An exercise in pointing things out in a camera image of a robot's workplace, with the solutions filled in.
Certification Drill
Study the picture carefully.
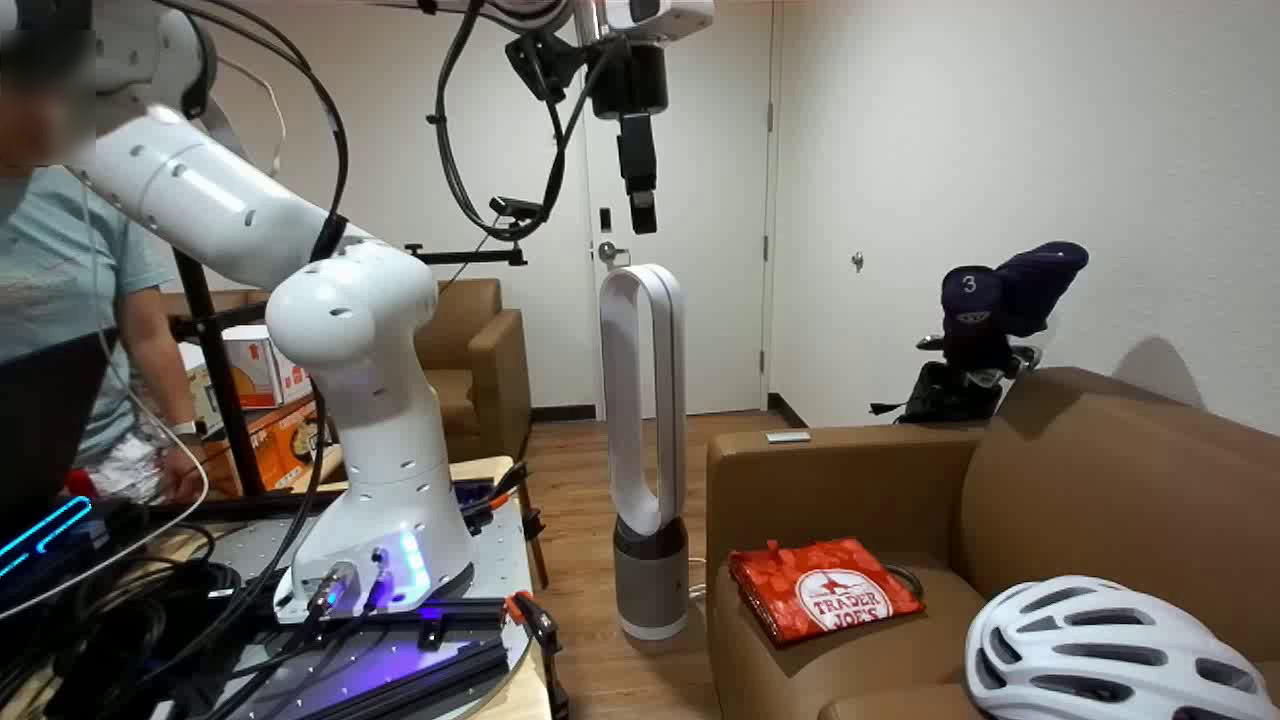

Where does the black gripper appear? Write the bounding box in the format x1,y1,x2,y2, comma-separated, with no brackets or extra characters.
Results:
588,41,671,240

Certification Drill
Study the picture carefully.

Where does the white bicycle helmet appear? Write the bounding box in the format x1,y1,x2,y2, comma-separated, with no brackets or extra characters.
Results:
959,571,1280,720

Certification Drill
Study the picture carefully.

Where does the person's bare forearm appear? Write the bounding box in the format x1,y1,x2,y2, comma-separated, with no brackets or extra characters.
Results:
114,286,200,435

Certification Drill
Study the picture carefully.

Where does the brown sofa armchair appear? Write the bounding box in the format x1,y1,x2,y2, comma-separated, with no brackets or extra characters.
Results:
702,364,1280,720

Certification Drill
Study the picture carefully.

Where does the white room door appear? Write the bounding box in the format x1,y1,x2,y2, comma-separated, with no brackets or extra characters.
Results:
572,37,778,417

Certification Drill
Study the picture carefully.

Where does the black horizontal stand bar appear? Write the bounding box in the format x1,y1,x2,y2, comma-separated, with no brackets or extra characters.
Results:
400,237,532,266

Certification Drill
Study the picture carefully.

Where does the black red bar clamp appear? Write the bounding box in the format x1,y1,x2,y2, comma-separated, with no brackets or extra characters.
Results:
509,590,575,720
457,454,538,529

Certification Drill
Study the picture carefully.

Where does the white bladeless tower fan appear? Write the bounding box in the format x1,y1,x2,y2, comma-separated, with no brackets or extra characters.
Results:
597,260,696,649

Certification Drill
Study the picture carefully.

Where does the white box with red print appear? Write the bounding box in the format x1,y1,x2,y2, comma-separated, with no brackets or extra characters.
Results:
215,322,318,404

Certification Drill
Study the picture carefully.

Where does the brown wooden desk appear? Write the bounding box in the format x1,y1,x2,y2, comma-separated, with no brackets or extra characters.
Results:
161,282,264,322

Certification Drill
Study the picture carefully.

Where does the red printed bag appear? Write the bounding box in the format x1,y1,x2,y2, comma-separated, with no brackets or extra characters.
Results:
724,536,928,652

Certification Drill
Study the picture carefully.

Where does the orange cardboard box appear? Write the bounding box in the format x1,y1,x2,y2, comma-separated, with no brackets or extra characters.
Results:
195,382,336,500

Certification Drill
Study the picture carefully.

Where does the black tripod stand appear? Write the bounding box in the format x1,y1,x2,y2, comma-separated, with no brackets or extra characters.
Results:
169,245,271,509

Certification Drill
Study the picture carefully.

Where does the person in teal shirt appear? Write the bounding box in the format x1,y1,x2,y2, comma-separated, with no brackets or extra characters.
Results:
0,154,173,454

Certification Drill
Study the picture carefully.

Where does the dark laptop with blue light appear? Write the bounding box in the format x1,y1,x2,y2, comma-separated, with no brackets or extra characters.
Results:
0,331,116,617

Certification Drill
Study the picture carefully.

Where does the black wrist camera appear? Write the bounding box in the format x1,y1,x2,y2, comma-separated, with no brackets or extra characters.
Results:
502,33,591,108

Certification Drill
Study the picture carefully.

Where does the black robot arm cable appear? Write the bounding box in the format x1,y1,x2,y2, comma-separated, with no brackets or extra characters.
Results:
426,0,597,247

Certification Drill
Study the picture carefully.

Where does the black table cable tangle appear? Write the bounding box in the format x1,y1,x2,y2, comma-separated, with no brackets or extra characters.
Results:
51,522,325,720

